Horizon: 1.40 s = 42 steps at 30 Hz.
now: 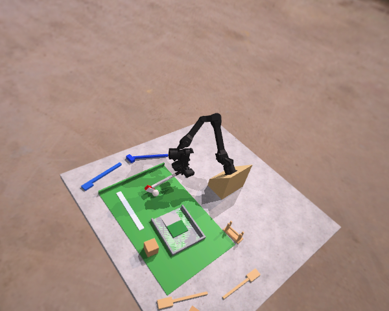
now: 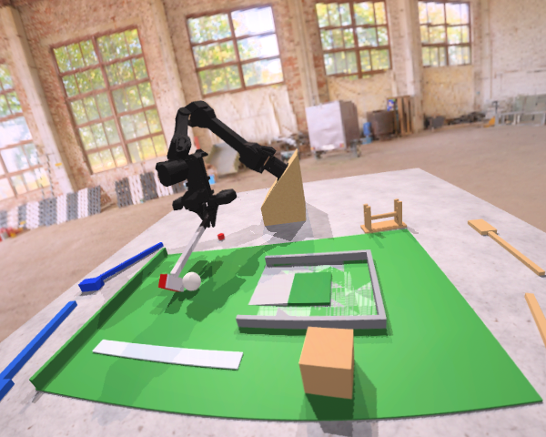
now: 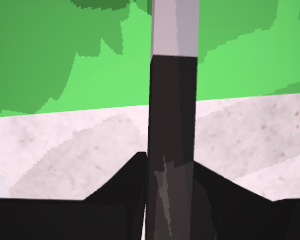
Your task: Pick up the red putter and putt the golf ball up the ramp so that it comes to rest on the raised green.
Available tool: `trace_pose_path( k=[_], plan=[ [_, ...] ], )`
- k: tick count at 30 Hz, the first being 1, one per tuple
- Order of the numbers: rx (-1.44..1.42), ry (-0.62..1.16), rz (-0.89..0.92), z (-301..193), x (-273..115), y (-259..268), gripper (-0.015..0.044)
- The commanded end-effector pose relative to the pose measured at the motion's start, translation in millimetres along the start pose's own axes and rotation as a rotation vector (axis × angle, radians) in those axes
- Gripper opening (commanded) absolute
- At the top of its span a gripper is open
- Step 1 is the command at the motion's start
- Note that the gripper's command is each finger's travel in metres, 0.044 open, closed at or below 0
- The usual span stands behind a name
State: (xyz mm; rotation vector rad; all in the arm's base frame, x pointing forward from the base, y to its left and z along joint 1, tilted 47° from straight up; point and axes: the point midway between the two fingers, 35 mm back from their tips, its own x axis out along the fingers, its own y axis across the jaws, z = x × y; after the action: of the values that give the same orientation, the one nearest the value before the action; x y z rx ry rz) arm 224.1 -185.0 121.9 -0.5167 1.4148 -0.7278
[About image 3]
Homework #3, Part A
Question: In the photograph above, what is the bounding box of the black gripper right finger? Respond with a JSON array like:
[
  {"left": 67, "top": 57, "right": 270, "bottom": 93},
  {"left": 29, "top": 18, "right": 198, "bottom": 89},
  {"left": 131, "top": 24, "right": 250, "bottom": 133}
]
[{"left": 190, "top": 161, "right": 300, "bottom": 240}]

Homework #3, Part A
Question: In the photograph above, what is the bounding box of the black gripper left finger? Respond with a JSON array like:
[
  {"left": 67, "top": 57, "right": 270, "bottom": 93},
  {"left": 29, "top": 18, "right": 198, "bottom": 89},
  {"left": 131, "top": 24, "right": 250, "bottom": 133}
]
[{"left": 0, "top": 151, "right": 147, "bottom": 240}]

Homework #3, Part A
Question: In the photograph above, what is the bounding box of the green putting mat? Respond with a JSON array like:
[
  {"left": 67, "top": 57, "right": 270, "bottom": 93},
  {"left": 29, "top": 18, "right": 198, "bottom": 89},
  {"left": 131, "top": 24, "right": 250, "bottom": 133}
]
[{"left": 0, "top": 0, "right": 300, "bottom": 117}]

